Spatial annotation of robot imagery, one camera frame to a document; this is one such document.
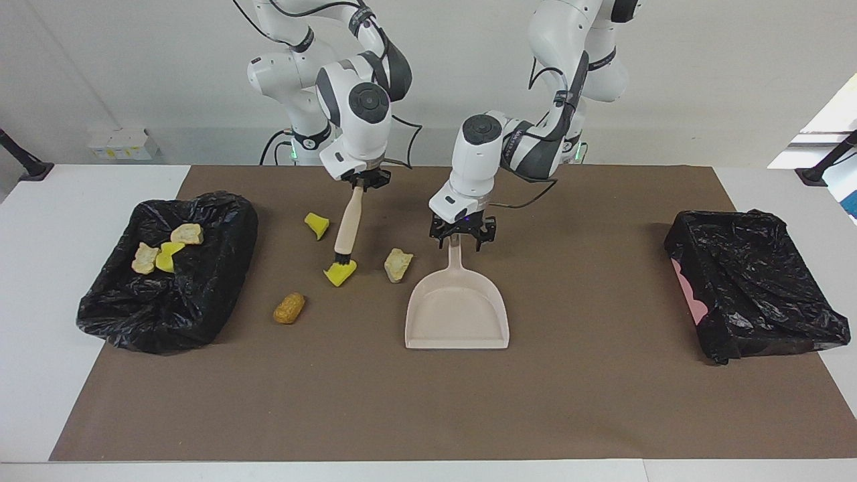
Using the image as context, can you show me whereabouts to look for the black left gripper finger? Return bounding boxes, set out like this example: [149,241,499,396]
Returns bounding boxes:
[469,218,498,252]
[428,218,457,250]

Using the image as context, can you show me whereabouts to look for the beige hand brush black bristles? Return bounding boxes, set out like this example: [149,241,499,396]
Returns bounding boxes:
[333,184,366,267]

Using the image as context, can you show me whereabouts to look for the greenish beige bread chunk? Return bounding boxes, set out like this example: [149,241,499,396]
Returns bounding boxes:
[384,248,414,284]

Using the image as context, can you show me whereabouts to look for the beige plastic dustpan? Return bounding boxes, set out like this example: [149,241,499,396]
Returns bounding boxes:
[404,234,510,351]

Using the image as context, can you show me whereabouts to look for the yellow notched sponge piece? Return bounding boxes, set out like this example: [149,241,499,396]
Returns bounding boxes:
[323,260,358,288]

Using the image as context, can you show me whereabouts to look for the brown croquette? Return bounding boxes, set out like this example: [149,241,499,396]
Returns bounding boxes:
[273,293,307,325]

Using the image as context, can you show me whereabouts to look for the yellow sponge chunk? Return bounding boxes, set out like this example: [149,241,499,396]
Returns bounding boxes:
[155,241,186,274]

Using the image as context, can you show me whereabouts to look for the pale beige bread chunk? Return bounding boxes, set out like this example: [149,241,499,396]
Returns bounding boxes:
[131,242,160,275]

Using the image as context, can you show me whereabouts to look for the bin wrapped in black bag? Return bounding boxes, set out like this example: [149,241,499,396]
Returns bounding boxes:
[76,191,260,355]

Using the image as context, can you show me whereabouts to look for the pink bin with black bag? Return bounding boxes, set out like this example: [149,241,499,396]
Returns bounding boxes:
[664,209,852,366]

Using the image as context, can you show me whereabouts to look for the brown paper table mat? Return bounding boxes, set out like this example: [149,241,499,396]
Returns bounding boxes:
[48,165,857,463]

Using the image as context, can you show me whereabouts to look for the white side table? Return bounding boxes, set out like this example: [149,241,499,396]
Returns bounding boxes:
[767,72,857,169]

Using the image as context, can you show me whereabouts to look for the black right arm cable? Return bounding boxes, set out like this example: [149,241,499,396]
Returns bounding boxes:
[233,0,424,169]

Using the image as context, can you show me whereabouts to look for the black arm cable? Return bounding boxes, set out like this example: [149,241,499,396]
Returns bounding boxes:
[492,57,587,210]
[233,0,424,169]

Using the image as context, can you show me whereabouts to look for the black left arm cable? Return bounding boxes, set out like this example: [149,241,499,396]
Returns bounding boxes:
[492,57,587,210]

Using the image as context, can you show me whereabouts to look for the black base cable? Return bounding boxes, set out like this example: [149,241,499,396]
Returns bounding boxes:
[260,129,295,166]

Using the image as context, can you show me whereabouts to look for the white wall outlet box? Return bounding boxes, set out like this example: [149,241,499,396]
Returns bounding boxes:
[87,128,160,161]

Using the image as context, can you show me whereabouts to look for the black camera stand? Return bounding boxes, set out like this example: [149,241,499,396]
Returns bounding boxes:
[795,129,857,187]
[0,127,54,182]

